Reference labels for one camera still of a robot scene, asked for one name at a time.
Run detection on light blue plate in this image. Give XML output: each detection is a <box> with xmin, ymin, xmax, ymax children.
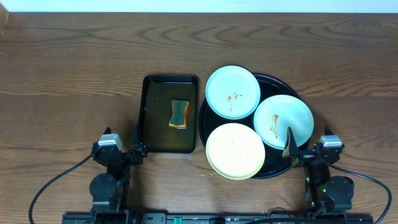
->
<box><xmin>253</xmin><ymin>95</ymin><xmax>314</xmax><ymax>150</ymax></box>
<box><xmin>205</xmin><ymin>65</ymin><xmax>261</xmax><ymax>119</ymax></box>

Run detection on yellow plate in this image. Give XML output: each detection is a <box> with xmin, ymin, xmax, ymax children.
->
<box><xmin>205</xmin><ymin>123</ymin><xmax>266</xmax><ymax>180</ymax></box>

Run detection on orange green scrub sponge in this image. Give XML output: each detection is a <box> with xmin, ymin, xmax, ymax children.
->
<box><xmin>169</xmin><ymin>100</ymin><xmax>189</xmax><ymax>129</ymax></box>

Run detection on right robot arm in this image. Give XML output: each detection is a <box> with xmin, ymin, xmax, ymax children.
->
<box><xmin>282</xmin><ymin>126</ymin><xmax>354</xmax><ymax>219</ymax></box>

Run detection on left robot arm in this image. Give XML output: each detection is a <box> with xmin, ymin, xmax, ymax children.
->
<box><xmin>88</xmin><ymin>127</ymin><xmax>143</xmax><ymax>224</ymax></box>

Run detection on black rectangular water tray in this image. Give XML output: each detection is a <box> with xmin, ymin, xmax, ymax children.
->
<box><xmin>137</xmin><ymin>75</ymin><xmax>198</xmax><ymax>154</ymax></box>

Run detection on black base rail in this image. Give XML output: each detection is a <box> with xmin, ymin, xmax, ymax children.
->
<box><xmin>62</xmin><ymin>213</ymin><xmax>373</xmax><ymax>224</ymax></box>

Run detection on left black cable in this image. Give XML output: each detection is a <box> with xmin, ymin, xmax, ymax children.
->
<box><xmin>28</xmin><ymin>154</ymin><xmax>93</xmax><ymax>224</ymax></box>

